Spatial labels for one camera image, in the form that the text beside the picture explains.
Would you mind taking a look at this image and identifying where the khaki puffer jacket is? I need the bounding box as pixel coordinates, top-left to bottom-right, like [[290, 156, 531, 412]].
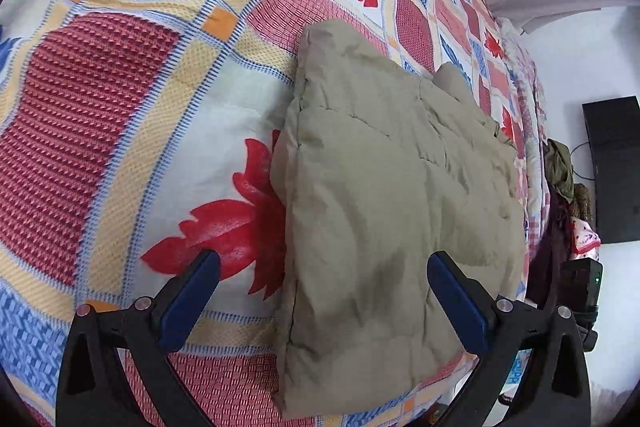
[[270, 20, 526, 419]]

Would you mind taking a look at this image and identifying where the pink strawberry print cloth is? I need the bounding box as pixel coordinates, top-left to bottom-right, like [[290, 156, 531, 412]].
[[570, 217, 601, 260]]

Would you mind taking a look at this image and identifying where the dark maroon garment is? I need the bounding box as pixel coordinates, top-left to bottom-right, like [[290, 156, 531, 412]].
[[526, 190, 572, 308]]

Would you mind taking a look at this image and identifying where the blue Freshippo bag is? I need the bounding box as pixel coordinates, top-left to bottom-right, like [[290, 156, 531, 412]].
[[500, 350, 530, 401]]

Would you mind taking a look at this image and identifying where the leopard print garment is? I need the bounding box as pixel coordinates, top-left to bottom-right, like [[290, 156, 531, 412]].
[[572, 183, 593, 223]]

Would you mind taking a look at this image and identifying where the olive green garment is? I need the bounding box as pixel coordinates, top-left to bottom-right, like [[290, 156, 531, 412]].
[[542, 139, 575, 204]]

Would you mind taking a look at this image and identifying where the pink floral folded blanket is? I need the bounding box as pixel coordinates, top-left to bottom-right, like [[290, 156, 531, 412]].
[[497, 17, 550, 260]]

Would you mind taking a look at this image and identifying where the leaf patchwork bed quilt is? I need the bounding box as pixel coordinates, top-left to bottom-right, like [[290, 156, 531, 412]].
[[1, 0, 528, 426]]

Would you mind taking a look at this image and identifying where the black wall cable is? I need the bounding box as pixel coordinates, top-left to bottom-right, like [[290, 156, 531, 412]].
[[569, 140, 597, 182]]

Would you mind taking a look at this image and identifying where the black wall monitor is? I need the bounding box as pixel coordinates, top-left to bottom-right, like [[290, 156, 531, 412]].
[[582, 95, 640, 244]]

